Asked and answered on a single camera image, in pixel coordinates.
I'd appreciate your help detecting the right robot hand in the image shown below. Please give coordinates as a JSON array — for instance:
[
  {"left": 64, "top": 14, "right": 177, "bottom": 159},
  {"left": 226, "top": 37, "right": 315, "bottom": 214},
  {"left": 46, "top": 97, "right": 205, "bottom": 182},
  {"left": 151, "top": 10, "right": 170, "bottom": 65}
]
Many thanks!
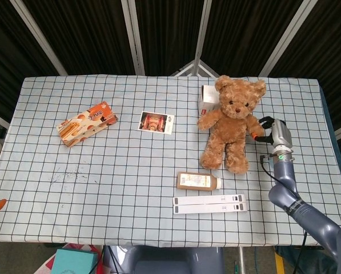
[{"left": 251, "top": 115, "right": 294, "bottom": 151}]

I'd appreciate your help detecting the brown teddy bear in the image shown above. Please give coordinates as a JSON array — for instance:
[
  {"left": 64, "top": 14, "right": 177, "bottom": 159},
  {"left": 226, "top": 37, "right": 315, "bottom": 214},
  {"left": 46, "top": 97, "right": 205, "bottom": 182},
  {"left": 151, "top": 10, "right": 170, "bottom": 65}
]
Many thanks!
[{"left": 197, "top": 75, "right": 267, "bottom": 175}]

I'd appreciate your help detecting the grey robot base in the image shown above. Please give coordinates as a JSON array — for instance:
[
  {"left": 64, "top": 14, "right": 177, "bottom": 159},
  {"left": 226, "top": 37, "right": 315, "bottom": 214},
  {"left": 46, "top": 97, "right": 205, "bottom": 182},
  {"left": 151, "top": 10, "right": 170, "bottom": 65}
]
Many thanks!
[{"left": 123, "top": 245, "right": 226, "bottom": 274}]

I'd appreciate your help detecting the white cardboard box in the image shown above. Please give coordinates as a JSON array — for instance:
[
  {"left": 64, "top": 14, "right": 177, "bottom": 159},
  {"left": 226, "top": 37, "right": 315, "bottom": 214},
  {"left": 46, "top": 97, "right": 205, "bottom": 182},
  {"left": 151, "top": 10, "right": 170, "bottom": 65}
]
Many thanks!
[{"left": 198, "top": 84, "right": 221, "bottom": 115}]

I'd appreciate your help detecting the teal box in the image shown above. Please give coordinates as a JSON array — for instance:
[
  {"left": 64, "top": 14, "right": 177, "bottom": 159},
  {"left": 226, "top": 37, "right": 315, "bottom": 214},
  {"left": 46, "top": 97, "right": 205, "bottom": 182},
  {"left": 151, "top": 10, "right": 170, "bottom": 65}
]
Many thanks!
[{"left": 50, "top": 248, "right": 100, "bottom": 274}]

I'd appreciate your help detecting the brown drink bottle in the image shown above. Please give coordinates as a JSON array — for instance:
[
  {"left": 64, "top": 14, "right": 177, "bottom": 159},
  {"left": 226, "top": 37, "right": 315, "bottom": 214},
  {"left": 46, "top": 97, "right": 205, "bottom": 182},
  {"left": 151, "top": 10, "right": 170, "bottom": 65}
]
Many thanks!
[{"left": 176, "top": 171, "right": 223, "bottom": 191}]

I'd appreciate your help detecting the long white flat box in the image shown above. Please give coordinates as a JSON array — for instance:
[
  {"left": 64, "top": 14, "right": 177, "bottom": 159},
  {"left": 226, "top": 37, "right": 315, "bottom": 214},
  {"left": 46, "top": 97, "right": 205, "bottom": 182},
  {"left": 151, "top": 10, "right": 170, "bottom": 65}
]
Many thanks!
[
  {"left": 173, "top": 203, "right": 248, "bottom": 215},
  {"left": 172, "top": 194, "right": 247, "bottom": 206}
]

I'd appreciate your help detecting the orange snack box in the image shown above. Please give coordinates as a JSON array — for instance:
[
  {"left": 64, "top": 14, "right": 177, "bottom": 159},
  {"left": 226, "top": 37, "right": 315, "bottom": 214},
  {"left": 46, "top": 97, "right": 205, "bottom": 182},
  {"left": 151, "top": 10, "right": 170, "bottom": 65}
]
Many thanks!
[{"left": 56, "top": 100, "right": 119, "bottom": 148}]

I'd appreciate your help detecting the photo postcard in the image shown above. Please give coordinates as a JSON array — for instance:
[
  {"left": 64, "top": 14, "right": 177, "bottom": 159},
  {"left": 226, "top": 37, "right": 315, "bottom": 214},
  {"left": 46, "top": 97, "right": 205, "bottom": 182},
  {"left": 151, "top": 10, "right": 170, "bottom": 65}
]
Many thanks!
[{"left": 137, "top": 111, "right": 175, "bottom": 135}]

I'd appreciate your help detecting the white metal leg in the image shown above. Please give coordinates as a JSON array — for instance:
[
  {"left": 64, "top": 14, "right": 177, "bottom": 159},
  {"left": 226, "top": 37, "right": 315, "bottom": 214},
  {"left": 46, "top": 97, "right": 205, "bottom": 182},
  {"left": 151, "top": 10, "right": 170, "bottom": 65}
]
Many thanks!
[{"left": 238, "top": 247, "right": 246, "bottom": 274}]

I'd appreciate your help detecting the blue checked tablecloth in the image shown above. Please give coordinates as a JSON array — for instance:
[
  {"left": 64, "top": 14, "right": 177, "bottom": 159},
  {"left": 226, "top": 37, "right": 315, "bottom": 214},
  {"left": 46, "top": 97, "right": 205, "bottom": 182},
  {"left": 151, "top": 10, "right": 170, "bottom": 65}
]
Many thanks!
[{"left": 0, "top": 74, "right": 341, "bottom": 248}]

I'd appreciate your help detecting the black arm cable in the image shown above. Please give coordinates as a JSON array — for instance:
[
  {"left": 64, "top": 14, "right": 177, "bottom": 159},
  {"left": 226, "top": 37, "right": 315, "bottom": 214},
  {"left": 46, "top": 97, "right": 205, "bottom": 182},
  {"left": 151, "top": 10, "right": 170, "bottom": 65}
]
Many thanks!
[{"left": 259, "top": 153, "right": 279, "bottom": 183}]

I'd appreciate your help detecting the white triangular frame foot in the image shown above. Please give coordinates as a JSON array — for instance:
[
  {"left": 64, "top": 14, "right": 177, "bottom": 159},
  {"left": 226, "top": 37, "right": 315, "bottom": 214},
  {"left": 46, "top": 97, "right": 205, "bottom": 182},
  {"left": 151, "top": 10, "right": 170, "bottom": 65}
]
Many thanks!
[{"left": 170, "top": 59, "right": 220, "bottom": 78}]

